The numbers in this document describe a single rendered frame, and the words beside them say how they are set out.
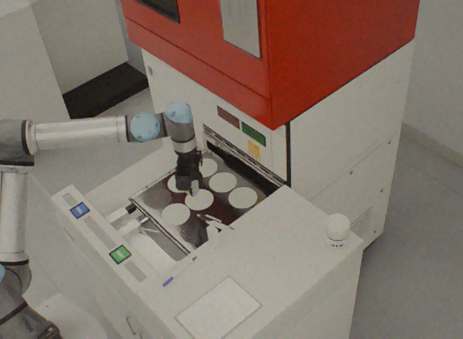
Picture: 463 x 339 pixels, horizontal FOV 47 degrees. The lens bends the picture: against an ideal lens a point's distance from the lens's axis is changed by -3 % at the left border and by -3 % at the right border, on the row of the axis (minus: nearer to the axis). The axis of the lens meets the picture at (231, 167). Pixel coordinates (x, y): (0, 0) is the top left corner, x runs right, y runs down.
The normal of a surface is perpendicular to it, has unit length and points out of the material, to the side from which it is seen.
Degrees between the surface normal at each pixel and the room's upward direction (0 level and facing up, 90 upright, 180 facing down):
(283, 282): 0
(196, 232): 0
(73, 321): 0
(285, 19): 90
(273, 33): 90
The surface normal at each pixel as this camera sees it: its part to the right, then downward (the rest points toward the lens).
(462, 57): -0.75, 0.51
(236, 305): -0.08, -0.72
